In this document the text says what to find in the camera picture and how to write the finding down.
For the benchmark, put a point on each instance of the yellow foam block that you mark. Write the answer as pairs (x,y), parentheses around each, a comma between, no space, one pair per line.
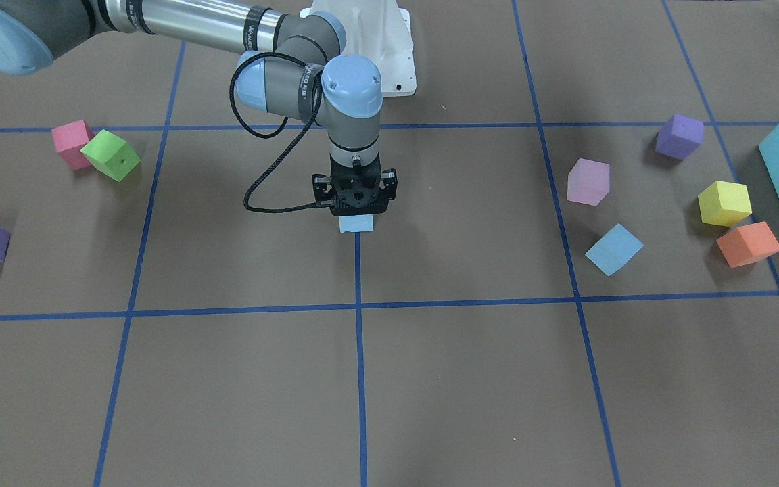
(724,203)

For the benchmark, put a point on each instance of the green foam block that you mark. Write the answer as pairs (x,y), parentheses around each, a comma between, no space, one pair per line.
(111,155)

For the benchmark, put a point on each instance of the light blue foam block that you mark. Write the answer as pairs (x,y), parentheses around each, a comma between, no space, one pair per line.
(356,224)
(614,249)

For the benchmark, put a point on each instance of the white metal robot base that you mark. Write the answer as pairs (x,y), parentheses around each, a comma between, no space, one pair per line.
(381,32)

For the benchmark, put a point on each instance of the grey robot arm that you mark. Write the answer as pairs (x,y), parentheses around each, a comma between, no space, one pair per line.
(289,67)

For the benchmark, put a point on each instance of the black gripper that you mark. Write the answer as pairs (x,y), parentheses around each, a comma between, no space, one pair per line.
(322,188)

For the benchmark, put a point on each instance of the lilac foam block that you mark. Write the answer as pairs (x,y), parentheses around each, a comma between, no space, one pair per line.
(588,182)

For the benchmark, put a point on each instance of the orange foam block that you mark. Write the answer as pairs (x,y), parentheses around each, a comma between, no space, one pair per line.
(748,244)

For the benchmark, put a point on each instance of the pink foam block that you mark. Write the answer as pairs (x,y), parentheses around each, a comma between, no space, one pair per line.
(69,140)

